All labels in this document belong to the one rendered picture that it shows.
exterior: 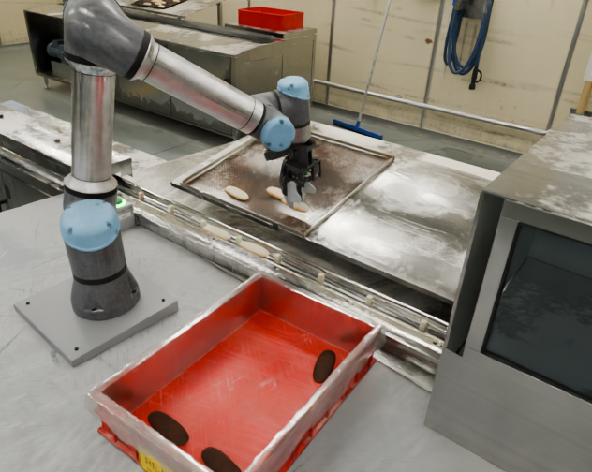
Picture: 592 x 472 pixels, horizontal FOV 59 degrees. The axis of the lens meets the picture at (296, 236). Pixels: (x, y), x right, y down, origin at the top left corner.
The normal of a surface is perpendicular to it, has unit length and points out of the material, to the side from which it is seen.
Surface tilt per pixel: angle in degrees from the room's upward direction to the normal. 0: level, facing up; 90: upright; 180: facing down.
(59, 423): 0
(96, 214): 9
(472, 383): 90
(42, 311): 3
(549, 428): 90
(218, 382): 0
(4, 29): 90
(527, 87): 90
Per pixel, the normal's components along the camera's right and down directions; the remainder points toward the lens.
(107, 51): -0.07, 0.55
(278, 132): 0.36, 0.50
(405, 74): -0.61, 0.37
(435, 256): -0.06, -0.79
